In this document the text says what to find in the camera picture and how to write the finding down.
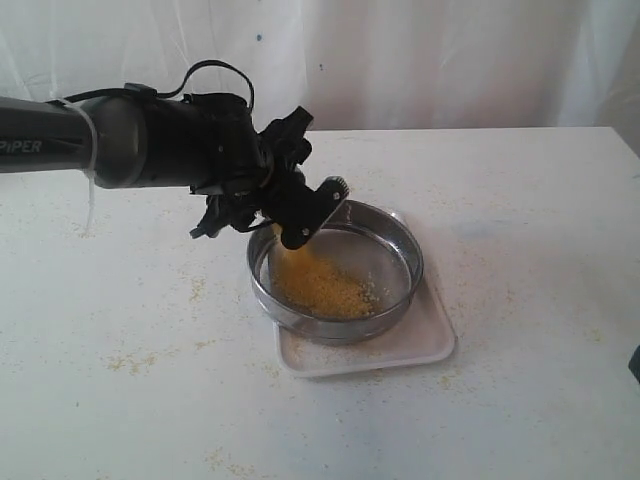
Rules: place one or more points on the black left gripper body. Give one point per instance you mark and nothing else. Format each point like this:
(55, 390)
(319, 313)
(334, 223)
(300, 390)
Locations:
(241, 212)

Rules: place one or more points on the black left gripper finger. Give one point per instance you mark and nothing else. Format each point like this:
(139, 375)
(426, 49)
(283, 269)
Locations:
(284, 139)
(302, 211)

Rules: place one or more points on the yellow millet grain pile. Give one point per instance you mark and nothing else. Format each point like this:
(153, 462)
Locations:
(318, 285)

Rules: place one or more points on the round steel mesh sieve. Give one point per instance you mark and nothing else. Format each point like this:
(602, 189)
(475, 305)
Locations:
(282, 312)

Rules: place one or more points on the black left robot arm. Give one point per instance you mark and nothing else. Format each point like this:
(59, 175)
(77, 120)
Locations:
(206, 143)

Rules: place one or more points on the white backdrop curtain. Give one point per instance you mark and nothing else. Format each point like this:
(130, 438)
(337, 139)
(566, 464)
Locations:
(353, 64)

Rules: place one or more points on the white square plastic tray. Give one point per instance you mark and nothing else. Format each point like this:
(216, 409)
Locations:
(413, 326)

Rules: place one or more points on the white zip tie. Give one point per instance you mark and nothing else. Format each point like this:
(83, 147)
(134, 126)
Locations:
(89, 171)

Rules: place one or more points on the dark object at right edge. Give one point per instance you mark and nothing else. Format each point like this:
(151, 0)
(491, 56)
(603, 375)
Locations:
(634, 364)

